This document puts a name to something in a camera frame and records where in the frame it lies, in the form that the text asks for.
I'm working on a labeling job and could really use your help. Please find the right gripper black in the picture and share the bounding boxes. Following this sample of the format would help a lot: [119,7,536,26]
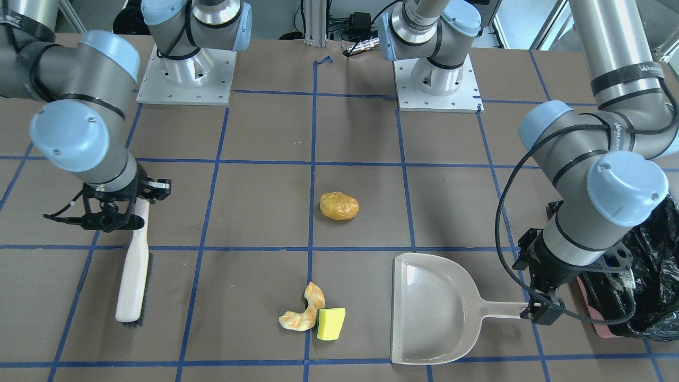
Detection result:
[43,176,172,232]

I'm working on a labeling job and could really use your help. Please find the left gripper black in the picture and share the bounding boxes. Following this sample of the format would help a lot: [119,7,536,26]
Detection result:
[512,228,634,325]

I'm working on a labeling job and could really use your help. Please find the beige hand brush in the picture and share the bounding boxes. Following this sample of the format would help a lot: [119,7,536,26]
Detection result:
[116,198,151,328]

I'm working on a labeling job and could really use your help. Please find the beige plastic dustpan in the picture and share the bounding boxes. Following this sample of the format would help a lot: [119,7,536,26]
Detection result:
[390,253,528,365]

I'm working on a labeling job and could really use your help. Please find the brown potato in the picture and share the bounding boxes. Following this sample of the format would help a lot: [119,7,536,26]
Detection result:
[319,192,360,221]

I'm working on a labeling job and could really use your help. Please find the croissant piece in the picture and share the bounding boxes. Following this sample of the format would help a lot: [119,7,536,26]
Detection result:
[278,281,326,332]

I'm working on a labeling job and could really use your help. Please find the yellow green sponge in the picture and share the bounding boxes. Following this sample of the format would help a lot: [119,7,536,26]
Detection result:
[316,307,346,341]

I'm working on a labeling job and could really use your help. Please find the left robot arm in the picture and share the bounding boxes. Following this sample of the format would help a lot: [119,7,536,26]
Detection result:
[494,1,677,325]

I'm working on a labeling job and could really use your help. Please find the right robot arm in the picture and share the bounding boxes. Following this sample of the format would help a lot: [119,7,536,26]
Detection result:
[2,1,253,232]

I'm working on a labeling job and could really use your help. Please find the black bag lined bin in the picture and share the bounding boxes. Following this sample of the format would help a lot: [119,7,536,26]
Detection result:
[577,195,678,342]

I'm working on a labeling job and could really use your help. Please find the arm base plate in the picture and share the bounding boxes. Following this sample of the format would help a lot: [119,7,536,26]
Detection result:
[136,48,237,106]
[393,56,484,113]

